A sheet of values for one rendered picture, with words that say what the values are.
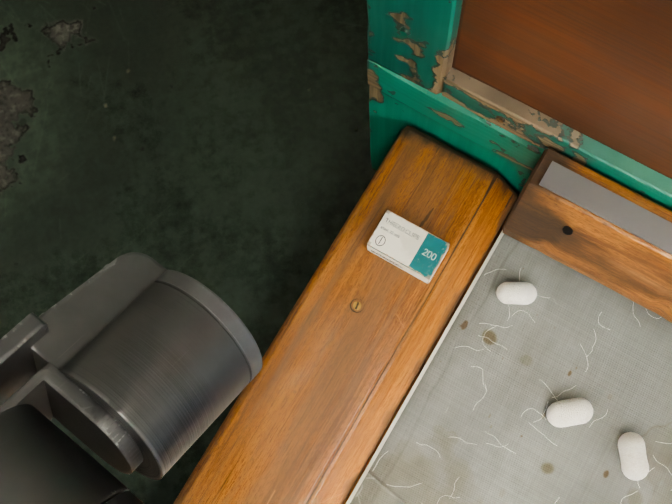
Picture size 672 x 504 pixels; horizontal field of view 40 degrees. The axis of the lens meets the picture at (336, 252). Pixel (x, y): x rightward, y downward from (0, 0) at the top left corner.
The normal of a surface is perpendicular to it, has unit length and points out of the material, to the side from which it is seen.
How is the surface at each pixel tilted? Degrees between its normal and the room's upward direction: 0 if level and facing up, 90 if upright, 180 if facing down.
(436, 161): 0
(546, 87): 90
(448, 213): 0
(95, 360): 35
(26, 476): 29
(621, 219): 0
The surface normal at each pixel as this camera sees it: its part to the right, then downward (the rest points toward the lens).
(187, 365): 0.49, -0.19
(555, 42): -0.51, 0.84
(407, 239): -0.05, -0.25
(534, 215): -0.47, 0.67
